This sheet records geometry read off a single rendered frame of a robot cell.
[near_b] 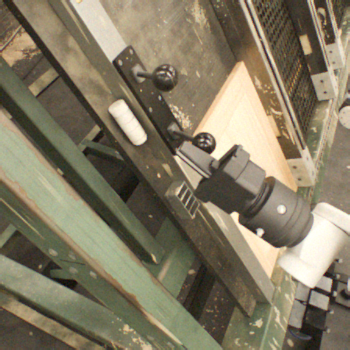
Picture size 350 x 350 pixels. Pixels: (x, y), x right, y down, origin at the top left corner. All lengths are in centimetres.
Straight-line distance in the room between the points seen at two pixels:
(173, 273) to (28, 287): 56
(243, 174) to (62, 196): 24
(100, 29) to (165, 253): 46
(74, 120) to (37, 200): 238
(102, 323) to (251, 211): 69
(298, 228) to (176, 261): 32
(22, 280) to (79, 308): 21
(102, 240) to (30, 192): 13
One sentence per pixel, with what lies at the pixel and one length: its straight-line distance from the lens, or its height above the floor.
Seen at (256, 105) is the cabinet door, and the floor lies 120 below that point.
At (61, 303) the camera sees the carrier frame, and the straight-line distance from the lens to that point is 114.
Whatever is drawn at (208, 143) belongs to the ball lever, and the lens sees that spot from 52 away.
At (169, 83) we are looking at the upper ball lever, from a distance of 47.
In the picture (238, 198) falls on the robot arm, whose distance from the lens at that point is 51.
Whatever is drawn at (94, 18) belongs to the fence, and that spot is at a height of 157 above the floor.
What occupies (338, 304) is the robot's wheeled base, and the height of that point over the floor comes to 20.
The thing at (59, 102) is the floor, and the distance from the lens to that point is 302.
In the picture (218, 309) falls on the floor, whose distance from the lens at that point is 193.
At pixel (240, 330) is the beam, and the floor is 87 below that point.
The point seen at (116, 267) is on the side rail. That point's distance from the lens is 53.
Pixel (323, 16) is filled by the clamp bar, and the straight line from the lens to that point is 169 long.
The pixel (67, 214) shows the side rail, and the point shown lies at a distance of 47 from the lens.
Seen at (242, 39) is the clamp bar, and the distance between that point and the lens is 95.
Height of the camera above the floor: 182
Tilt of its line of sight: 51 degrees down
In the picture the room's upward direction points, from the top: straight up
